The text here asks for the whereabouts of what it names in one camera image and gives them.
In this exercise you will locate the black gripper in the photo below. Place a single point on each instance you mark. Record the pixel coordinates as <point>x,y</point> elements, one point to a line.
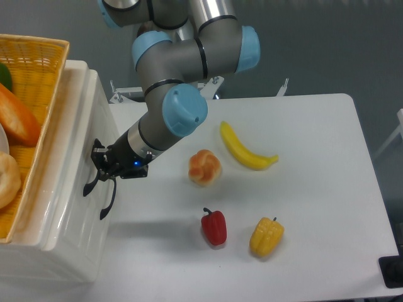
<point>127,158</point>

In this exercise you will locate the white top drawer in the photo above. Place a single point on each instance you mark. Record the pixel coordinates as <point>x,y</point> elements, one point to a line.
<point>77,236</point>

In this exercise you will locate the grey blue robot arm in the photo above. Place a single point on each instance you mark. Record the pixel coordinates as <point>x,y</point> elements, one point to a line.
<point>175,110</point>

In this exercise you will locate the white drawer cabinet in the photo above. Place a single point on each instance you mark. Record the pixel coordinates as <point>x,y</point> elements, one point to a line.
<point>25,255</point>

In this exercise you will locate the orange baguette bread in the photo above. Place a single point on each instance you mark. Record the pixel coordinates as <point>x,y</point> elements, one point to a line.
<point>18,121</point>

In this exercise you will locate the tan bagel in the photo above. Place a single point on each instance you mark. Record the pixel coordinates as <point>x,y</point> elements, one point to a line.
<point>10,179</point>

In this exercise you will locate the white plate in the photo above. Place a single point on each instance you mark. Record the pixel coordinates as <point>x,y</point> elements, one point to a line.
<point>4,145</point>

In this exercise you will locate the knotted bread roll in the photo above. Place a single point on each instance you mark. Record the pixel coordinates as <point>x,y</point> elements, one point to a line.
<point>204,168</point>

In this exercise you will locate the yellow woven basket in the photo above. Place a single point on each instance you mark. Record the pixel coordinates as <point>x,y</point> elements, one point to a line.
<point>36,65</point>

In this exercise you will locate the green pepper in basket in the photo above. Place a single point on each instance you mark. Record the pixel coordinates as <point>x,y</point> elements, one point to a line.
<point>5,77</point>

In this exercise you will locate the red bell pepper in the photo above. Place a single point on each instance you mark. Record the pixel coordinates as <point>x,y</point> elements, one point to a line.
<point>214,227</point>

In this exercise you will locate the yellow banana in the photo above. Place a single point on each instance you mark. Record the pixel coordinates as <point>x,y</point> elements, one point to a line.
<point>242,154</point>

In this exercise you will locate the yellow bell pepper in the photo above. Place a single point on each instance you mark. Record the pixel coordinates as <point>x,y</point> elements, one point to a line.
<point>266,236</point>

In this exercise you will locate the black device at edge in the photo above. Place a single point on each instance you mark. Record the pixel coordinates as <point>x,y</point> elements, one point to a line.
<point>391,269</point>

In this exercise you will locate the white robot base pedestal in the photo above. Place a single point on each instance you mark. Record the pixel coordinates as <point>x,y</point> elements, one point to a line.
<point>204,89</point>

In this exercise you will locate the white chair frame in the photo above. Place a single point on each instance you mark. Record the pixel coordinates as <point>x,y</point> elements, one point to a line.
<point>396,136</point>

